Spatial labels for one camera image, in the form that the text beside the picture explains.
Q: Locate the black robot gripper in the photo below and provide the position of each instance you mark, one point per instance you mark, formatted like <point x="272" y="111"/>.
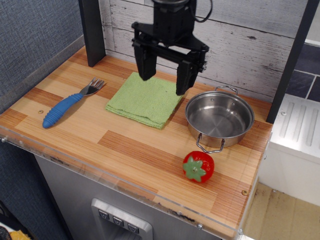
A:
<point x="170" y="36"/>

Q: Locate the small steel pot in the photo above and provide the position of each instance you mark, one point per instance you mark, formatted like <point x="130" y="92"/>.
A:
<point x="218" y="118"/>

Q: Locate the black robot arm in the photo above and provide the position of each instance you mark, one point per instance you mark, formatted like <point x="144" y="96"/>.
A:
<point x="172" y="3"/>

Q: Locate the red toy tomato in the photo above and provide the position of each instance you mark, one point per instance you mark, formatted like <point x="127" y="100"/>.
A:
<point x="198" y="166"/>

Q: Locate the green folded cloth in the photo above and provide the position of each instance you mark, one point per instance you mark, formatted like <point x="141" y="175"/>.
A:
<point x="150" y="102"/>

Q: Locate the clear acrylic edge guard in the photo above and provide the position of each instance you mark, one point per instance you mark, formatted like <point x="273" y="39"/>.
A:
<point x="74" y="183"/>

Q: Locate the white toy sink unit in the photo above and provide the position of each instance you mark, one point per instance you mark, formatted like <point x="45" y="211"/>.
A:
<point x="291" y="161"/>

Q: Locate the grey toy fridge dispenser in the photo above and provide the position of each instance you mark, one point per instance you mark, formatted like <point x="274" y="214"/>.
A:
<point x="116" y="224"/>

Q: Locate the blue handled fork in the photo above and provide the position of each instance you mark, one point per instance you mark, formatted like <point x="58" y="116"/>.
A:
<point x="57" y="112"/>

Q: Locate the dark left post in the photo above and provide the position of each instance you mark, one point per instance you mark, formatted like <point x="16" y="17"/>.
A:
<point x="92" y="31"/>

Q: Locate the dark post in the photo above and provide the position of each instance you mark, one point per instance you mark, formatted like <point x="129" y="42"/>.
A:
<point x="299" y="41"/>
<point x="92" y="31"/>

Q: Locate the dark right post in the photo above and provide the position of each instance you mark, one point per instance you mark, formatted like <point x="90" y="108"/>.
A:
<point x="299" y="41"/>

